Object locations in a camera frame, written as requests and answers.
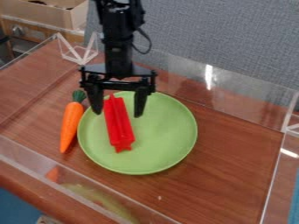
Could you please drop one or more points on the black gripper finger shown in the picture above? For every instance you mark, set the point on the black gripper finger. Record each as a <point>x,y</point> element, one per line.
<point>140,99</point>
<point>96,98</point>

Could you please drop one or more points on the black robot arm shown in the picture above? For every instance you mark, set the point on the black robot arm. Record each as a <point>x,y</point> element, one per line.
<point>120,18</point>

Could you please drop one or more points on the clear acrylic tray enclosure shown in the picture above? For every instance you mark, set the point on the clear acrylic tray enclosure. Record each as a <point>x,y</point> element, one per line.
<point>218,186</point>

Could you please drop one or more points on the green plate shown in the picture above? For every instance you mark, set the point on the green plate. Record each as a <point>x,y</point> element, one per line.
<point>165,134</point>

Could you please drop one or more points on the red star-shaped bar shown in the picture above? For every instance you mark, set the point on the red star-shaped bar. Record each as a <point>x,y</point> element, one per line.
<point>119,128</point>

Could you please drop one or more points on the wooden shelf unit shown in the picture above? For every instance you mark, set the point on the wooden shelf unit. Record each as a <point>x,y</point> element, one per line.
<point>27,34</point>

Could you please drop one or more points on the orange toy carrot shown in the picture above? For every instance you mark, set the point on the orange toy carrot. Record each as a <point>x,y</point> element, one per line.
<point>71,119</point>

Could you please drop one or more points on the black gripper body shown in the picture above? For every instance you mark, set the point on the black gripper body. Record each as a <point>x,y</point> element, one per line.
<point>97,80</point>

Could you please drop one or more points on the cardboard box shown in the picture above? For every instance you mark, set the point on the cardboard box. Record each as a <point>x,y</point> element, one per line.
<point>61,13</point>

